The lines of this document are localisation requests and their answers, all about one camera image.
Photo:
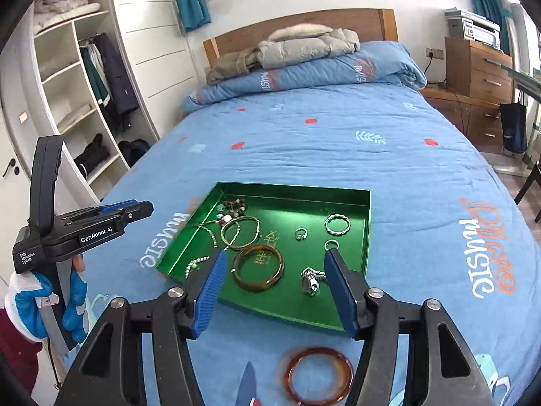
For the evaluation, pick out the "person's left hand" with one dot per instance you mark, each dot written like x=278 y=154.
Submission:
x=25 y=300

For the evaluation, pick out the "grey puffer jacket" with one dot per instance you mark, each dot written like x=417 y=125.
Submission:
x=363 y=21

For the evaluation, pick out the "dark hanging coat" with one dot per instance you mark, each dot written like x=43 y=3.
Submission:
x=116 y=80

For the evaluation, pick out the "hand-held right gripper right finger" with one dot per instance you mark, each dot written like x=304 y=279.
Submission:
x=342 y=296

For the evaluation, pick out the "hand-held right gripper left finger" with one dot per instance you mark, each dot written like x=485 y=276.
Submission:
x=209 y=292

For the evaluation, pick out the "white printer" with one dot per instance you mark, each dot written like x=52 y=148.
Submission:
x=473 y=27

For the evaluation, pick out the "blue printed bedsheet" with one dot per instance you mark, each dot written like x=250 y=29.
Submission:
x=338 y=156

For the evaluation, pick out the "wooden dresser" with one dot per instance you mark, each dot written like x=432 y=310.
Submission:
x=477 y=72

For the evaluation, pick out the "grey down jacket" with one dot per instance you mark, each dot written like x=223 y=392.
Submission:
x=308 y=48

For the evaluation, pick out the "white open shelf unit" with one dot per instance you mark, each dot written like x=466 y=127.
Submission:
x=63 y=50

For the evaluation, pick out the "silver wristwatch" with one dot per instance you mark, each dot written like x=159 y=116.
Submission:
x=310 y=283

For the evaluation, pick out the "large thin silver bangle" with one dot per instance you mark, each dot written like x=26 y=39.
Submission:
x=257 y=226

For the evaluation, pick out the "wooden nightstand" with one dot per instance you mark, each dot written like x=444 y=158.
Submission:
x=465 y=110

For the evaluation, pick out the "green metal tray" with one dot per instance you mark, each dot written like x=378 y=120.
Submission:
x=296 y=207

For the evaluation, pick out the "olive fleece jacket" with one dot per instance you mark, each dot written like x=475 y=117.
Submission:
x=230 y=65

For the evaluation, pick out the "amber translucent bangle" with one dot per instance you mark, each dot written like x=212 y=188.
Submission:
x=288 y=378

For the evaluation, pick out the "folded blue quilt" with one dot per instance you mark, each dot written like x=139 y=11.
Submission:
x=317 y=72

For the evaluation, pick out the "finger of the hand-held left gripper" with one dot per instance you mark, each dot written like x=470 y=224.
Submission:
x=118 y=206
x=141 y=210

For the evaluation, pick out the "dark brown bangle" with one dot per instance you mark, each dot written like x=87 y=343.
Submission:
x=253 y=287

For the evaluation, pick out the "black bag on shelf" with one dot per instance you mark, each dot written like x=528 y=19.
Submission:
x=91 y=154

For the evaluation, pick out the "black bag on floor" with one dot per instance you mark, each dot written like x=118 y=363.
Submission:
x=133 y=150

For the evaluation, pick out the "white wardrobe door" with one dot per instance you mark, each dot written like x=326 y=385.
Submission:
x=156 y=50

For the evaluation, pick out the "person's left forearm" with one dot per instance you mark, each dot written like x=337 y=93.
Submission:
x=17 y=355

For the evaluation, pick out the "dark tote bag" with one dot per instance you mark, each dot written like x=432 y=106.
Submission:
x=513 y=127

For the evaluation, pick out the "wall socket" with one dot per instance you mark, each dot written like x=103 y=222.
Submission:
x=434 y=53

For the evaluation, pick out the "pale bedding bundle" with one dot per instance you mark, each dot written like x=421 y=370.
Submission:
x=63 y=4

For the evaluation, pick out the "light switch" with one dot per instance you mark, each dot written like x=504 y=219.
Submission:
x=23 y=117

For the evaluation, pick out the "white folded cloth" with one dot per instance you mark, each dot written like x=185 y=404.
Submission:
x=76 y=118

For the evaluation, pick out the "green and white hanging garment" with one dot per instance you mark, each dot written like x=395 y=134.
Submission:
x=95 y=76

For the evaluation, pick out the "glass desk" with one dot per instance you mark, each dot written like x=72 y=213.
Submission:
x=528 y=82

